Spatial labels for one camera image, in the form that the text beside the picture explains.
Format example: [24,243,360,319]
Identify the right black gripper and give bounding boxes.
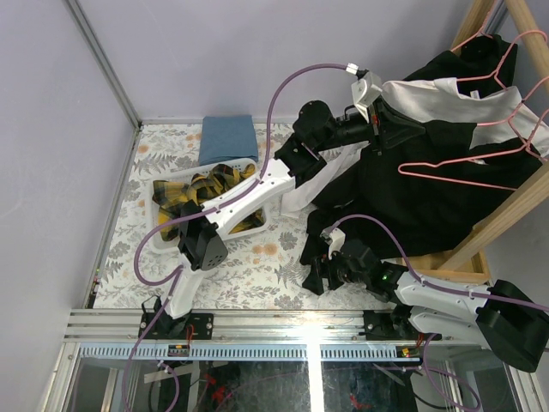
[302,245,369,296]

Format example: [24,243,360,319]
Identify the pink wire hanger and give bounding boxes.
[398,138,547,192]

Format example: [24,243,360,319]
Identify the yellow plaid shirt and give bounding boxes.
[151,163,267,243]

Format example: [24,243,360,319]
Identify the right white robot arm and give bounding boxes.
[300,239,548,373]

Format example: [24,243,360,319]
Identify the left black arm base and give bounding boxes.
[139,295,214,342]

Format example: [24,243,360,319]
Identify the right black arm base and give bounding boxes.
[359,306,424,341]

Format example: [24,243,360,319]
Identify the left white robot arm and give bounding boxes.
[148,98,425,339]

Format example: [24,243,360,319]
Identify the front black shirt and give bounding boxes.
[298,96,546,267]

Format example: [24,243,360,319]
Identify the white shirt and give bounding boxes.
[281,78,548,217]

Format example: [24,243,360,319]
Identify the wooden clothes rack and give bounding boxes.
[402,0,549,284]

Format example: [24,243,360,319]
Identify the white plastic basket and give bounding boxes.
[145,158,270,254]

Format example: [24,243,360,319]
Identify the folded blue cloth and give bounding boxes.
[198,115,258,166]

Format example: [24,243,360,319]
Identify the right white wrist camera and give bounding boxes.
[321,227,346,260]

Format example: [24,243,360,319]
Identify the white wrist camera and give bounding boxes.
[321,227,346,260]
[346,64,383,123]

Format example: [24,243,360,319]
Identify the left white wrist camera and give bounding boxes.
[346,64,383,123]

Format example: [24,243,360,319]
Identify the aluminium mounting rail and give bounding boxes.
[63,307,524,342]

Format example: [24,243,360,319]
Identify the grey slotted cable duct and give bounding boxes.
[80,343,419,362]

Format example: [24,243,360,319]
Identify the aluminium corner frame post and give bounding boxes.
[62,0,142,130]

